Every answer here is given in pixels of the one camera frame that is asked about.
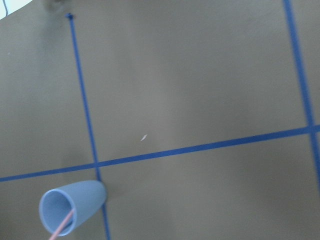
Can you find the blue plastic cup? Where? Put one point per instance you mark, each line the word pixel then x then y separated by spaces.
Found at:
pixel 84 198

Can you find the pink chopstick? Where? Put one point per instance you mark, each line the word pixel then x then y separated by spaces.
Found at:
pixel 62 225

